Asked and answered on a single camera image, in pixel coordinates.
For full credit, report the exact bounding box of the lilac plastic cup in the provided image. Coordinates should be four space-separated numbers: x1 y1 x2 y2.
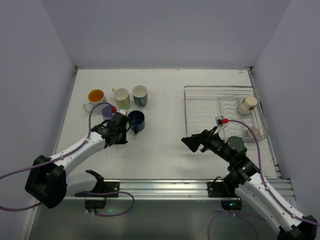
101 104 117 121

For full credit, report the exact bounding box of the dark blue mug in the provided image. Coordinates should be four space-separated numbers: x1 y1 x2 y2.
128 110 145 134

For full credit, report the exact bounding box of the pale yellow-green mug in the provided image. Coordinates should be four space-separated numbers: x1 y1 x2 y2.
112 87 131 110

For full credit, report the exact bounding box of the white floral orange-inside mug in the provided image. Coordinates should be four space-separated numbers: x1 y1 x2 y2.
82 89 107 113

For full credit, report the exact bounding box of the small woven-pattern glass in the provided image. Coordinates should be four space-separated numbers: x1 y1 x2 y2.
244 127 261 141

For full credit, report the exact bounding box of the grey-teal mug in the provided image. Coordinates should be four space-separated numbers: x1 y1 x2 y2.
132 85 148 107

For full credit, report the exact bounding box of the cream cup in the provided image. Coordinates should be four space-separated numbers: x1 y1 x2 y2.
238 96 258 115

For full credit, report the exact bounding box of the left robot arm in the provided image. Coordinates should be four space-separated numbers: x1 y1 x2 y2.
24 112 130 209

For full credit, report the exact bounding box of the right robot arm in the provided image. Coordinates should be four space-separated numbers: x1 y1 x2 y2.
181 130 319 240

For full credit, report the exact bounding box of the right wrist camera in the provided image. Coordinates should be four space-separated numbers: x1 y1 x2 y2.
214 116 229 135

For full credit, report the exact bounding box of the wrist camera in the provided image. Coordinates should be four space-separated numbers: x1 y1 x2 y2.
116 109 128 116
214 116 229 135

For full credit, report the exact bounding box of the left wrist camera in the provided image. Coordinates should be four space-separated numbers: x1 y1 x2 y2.
116 109 128 116

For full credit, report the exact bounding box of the metal wire dish rack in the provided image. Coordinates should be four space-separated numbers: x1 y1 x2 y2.
184 85 267 141

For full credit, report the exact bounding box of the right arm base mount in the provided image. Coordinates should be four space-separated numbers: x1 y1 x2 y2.
206 176 237 198

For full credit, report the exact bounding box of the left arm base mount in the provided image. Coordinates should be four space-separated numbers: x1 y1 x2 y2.
74 181 120 198

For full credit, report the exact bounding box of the aluminium front rail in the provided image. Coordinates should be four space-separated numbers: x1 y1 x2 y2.
31 177 296 201

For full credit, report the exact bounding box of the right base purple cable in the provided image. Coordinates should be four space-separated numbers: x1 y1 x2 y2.
207 210 266 240

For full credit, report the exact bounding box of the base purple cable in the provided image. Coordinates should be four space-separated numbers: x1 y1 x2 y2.
84 191 136 217
207 210 266 240

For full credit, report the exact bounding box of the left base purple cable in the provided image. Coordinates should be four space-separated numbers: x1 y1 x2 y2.
84 191 136 217

